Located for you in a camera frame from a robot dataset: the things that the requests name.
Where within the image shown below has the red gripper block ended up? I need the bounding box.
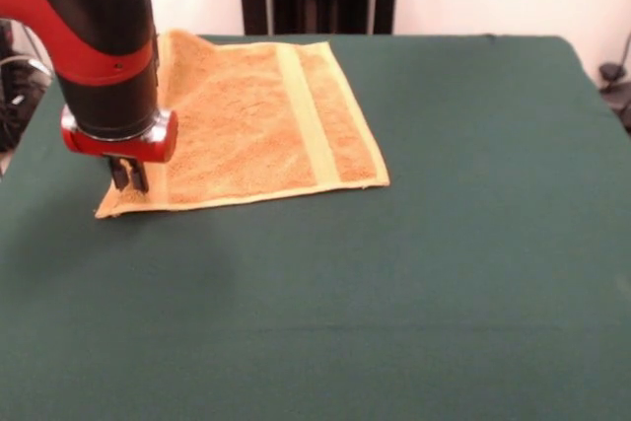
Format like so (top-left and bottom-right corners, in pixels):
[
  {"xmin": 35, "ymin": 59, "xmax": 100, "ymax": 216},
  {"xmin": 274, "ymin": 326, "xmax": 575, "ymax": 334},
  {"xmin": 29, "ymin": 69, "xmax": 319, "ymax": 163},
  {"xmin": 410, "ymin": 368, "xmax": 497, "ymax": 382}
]
[{"xmin": 60, "ymin": 105, "xmax": 179, "ymax": 193}]

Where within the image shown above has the tan terry towel white label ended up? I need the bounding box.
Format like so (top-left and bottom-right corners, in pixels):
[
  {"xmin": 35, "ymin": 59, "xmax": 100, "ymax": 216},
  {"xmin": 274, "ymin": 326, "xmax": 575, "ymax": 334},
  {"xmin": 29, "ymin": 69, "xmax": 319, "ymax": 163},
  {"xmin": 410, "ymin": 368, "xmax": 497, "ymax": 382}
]
[{"xmin": 94, "ymin": 29, "xmax": 391, "ymax": 220}]

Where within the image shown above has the dark green table cloth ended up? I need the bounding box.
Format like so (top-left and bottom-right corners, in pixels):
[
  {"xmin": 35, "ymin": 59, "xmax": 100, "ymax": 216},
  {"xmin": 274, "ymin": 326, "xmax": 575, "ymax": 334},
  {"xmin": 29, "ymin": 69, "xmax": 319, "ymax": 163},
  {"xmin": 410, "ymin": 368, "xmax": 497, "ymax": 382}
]
[{"xmin": 0, "ymin": 34, "xmax": 631, "ymax": 421}]

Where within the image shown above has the grey cable loop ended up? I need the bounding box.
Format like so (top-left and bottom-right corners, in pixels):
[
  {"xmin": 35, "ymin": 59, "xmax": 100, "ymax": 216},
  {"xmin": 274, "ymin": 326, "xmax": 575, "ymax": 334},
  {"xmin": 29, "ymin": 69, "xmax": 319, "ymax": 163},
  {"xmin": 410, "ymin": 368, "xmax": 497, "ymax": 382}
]
[{"xmin": 0, "ymin": 21, "xmax": 54, "ymax": 81}]

